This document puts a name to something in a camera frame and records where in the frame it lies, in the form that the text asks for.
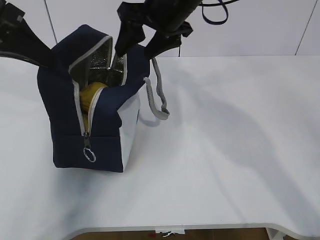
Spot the white tape under table edge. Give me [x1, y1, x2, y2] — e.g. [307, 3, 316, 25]
[155, 227, 186, 238]

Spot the yellow toy pear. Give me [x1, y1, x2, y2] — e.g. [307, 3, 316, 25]
[79, 82, 107, 130]

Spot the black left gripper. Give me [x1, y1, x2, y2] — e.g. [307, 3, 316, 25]
[0, 1, 54, 68]

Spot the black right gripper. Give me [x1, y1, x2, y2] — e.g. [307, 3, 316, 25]
[115, 0, 201, 59]

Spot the navy insulated lunch bag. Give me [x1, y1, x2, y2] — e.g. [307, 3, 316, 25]
[37, 24, 169, 173]

